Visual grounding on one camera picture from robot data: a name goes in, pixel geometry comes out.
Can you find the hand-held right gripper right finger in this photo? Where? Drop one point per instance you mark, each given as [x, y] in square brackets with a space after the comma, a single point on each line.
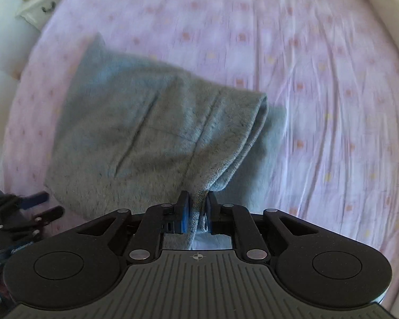
[208, 216]

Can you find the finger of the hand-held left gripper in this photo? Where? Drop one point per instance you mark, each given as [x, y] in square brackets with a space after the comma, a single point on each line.
[36, 199]
[50, 214]

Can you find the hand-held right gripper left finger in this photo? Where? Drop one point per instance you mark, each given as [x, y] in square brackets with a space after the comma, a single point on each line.
[185, 216]

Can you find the grey pants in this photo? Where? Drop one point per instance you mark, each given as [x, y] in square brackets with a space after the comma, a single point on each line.
[136, 133]

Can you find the pink patterned bed sheet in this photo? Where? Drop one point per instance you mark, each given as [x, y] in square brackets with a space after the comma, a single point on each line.
[319, 73]

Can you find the white duvet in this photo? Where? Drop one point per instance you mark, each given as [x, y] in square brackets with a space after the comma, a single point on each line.
[390, 13]

